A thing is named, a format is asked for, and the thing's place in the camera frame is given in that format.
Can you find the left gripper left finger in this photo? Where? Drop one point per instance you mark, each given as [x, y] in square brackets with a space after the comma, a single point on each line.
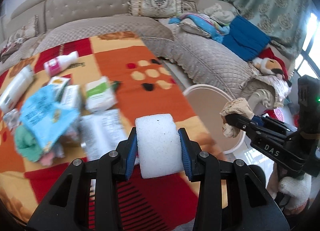
[66, 205]

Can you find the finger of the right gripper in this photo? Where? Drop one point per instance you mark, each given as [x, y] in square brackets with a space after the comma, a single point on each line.
[247, 123]

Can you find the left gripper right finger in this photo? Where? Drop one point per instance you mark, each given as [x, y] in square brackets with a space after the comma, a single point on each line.
[231, 196]

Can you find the beige tissue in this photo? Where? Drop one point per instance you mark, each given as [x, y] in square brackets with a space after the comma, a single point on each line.
[238, 106]

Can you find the green pink towel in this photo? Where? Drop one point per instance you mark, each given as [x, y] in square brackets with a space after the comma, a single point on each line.
[27, 146]

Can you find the white sponge block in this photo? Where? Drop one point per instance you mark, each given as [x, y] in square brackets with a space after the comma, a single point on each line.
[159, 146]

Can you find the white printed wrapper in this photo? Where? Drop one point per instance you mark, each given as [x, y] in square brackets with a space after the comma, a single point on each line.
[100, 133]

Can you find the light blue snack bag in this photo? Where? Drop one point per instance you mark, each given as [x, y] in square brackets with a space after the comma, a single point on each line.
[46, 118]

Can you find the small grey tissue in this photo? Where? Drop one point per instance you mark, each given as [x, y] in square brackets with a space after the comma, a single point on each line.
[12, 120]

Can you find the white green medicine box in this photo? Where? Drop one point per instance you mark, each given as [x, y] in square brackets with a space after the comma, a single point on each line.
[71, 97]

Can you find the green white tissue pack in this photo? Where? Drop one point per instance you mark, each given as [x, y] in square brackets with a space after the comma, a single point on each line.
[100, 95]

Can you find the milk carton with cow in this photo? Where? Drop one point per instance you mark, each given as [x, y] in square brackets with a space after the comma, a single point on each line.
[58, 84]

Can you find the white gloved right hand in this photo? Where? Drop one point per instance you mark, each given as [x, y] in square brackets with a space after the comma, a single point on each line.
[297, 190]

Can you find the red plastic stool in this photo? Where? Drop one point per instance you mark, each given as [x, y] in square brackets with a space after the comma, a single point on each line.
[275, 113]

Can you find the plush toy with red hat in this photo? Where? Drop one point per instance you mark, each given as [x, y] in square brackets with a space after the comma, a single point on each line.
[269, 64]

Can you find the blue cushion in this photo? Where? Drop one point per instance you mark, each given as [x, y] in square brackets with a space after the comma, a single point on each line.
[245, 39]

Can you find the colourful striped blanket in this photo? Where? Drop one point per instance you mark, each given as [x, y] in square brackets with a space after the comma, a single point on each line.
[203, 21]

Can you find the colourful patterned blanket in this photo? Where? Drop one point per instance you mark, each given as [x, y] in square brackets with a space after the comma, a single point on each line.
[112, 80]

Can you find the beige clothes pile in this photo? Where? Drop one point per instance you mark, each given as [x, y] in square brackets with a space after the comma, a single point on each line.
[217, 13]

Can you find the grey edged pillow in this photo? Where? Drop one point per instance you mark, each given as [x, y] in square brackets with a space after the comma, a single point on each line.
[189, 26]

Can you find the teal patterned curtain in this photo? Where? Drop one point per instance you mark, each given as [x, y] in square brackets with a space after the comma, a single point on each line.
[284, 21]

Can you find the white thermos bottle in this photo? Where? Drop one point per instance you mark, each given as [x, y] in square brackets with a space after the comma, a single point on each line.
[16, 89]

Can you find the pink label yogurt bottle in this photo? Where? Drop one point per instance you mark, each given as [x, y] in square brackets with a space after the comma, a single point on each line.
[56, 65]

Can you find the clothes pile on sofa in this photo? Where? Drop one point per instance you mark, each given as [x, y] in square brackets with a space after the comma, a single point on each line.
[9, 49]

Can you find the small embroidered cushion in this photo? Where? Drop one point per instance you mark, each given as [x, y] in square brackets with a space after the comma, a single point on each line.
[26, 32]

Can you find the beige tufted sofa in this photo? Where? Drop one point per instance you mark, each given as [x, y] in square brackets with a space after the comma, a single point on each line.
[203, 60]

